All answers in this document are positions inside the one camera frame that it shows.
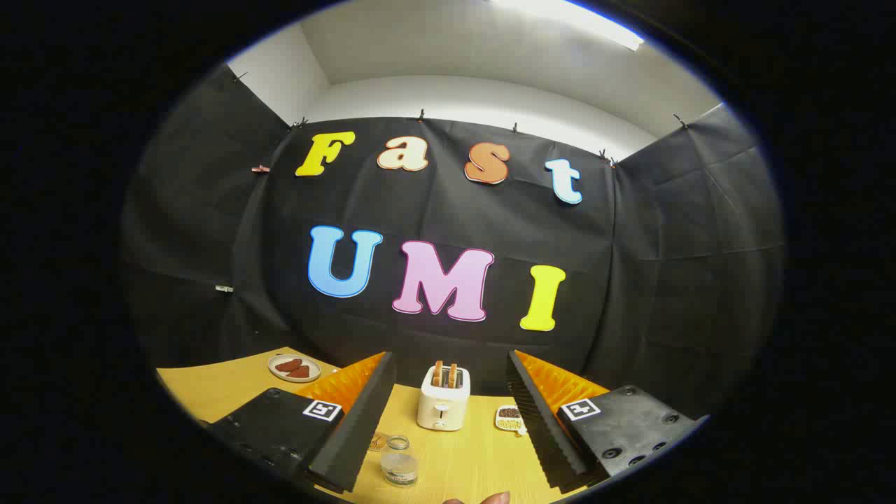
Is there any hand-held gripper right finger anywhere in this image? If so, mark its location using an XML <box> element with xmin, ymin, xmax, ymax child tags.
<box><xmin>505</xmin><ymin>349</ymin><xmax>709</xmax><ymax>494</ymax></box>

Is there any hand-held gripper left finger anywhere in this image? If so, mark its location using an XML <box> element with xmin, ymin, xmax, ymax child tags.
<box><xmin>202</xmin><ymin>351</ymin><xmax>398</xmax><ymax>494</ymax></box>

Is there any clear plastic bottle green label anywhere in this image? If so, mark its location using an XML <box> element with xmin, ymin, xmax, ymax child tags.
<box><xmin>380</xmin><ymin>435</ymin><xmax>419</xmax><ymax>487</ymax></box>

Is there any white divided dish with grains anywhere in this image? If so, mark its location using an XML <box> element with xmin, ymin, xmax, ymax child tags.
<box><xmin>495</xmin><ymin>405</ymin><xmax>527</xmax><ymax>436</ymax></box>

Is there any wooden table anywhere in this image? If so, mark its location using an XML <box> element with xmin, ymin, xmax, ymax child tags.
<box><xmin>155</xmin><ymin>346</ymin><xmax>592</xmax><ymax>504</ymax></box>

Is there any white toaster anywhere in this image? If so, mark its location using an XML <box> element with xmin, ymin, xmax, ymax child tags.
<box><xmin>416</xmin><ymin>365</ymin><xmax>471</xmax><ymax>432</ymax></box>

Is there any small cream plate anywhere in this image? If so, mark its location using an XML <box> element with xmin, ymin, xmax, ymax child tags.
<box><xmin>267</xmin><ymin>353</ymin><xmax>323</xmax><ymax>383</ymax></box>

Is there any black backdrop cloth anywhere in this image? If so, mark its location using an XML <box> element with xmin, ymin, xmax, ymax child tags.
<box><xmin>120</xmin><ymin>63</ymin><xmax>785</xmax><ymax>421</ymax></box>

